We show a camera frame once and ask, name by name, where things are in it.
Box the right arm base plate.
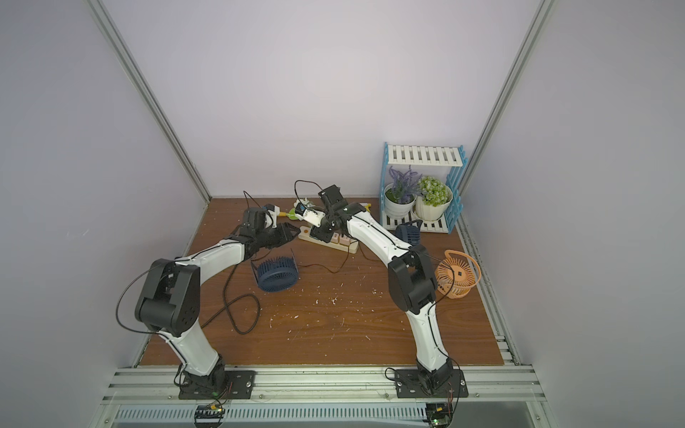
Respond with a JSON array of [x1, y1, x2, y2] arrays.
[[387, 368, 469, 399]]

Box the aluminium rail frame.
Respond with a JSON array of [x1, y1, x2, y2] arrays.
[[92, 366, 558, 427]]

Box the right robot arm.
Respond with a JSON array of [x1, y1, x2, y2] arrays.
[[296, 185, 454, 390]]

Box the dark blue desk fan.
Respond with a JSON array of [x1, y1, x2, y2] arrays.
[[251, 256, 300, 292]]

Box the white pot lavender plant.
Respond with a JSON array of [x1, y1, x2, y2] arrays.
[[384, 166, 421, 218]]

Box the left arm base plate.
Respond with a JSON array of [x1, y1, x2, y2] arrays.
[[178, 369, 256, 401]]

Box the white pot green plant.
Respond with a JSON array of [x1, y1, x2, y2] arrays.
[[415, 176, 453, 221]]

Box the orange desk fan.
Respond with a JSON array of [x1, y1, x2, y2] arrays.
[[435, 250, 483, 300]]

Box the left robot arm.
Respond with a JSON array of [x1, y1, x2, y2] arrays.
[[135, 204, 300, 377]]

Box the beige red power strip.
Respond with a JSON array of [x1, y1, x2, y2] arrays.
[[298, 226, 359, 254]]

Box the yellow green handled tool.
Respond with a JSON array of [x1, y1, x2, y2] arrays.
[[278, 210, 298, 220]]

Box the blue white plant shelf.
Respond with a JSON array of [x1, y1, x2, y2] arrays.
[[379, 144, 468, 234]]

